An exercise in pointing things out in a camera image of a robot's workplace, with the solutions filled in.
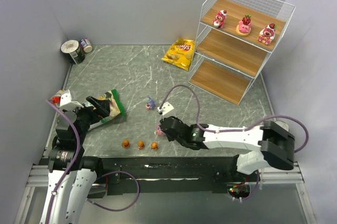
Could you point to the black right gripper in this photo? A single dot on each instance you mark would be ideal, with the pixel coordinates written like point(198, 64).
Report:
point(166, 126)

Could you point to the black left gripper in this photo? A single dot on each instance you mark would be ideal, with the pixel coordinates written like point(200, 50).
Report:
point(88, 111)

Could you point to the pink bear cream hat toy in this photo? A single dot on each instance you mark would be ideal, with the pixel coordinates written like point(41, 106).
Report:
point(219, 20)

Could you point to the pink bear strawberry donut toy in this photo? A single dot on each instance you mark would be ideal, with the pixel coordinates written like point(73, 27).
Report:
point(244, 26)

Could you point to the pink bear cake toy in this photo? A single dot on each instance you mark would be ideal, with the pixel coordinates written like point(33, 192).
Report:
point(267, 35)

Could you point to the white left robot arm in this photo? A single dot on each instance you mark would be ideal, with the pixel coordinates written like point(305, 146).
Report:
point(70, 173)

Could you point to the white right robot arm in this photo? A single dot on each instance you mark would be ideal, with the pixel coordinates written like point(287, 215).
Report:
point(268, 144)

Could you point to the green cassava chips bag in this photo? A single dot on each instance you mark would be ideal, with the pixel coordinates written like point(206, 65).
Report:
point(116, 107)

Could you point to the purple bunny donut toy front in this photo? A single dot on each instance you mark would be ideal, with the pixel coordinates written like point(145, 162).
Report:
point(158, 131)

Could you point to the orange bear toy right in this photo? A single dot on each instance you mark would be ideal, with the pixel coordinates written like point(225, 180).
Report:
point(154, 146)

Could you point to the orange bear toy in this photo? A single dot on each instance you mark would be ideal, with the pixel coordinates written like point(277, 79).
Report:
point(125, 143)
point(140, 145)
point(154, 146)

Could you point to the purple bunny toy standing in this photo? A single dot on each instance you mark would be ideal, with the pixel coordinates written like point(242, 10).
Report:
point(150, 105)

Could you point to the orange bear toy middle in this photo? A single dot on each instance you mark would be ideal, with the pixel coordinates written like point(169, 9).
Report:
point(140, 145)

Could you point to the orange bear toy left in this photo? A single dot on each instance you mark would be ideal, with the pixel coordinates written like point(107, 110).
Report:
point(125, 143)

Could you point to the blue white tipped can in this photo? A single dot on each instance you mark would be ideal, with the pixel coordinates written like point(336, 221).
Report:
point(85, 45)

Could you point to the black labelled can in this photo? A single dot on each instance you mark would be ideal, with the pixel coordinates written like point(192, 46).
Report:
point(73, 51)

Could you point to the yellow Lays chips bag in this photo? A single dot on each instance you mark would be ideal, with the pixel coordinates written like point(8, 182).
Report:
point(180, 53)

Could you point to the silver top tin can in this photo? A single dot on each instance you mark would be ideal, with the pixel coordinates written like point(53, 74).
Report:
point(282, 124)

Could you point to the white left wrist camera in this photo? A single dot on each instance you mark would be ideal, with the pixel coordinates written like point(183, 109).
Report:
point(68, 101)

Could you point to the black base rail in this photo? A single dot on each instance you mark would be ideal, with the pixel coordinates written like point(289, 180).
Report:
point(165, 174)

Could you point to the white wire wooden shelf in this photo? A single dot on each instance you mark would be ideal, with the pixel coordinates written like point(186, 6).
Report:
point(227, 64)

